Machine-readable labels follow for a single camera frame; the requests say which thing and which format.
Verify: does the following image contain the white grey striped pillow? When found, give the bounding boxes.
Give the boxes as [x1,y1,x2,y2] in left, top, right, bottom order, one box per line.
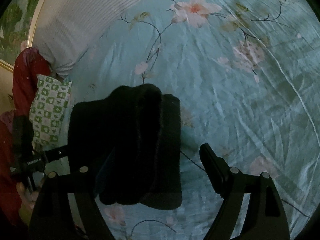
[33,0,140,78]

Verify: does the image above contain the person's left hand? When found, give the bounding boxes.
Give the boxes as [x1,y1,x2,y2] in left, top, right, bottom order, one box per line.
[16,183,39,224]

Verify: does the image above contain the green white checkered pillow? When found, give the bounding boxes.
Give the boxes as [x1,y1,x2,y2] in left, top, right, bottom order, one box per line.
[29,75,72,146]

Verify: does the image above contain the black pants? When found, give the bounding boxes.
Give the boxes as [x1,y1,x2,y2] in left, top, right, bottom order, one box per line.
[67,84,182,210]

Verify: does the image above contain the dark red cloth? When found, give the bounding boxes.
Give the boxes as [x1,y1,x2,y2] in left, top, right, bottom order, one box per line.
[1,47,51,224]

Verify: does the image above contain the light blue floral quilt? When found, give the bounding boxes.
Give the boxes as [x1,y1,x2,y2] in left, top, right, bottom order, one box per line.
[65,0,319,239]

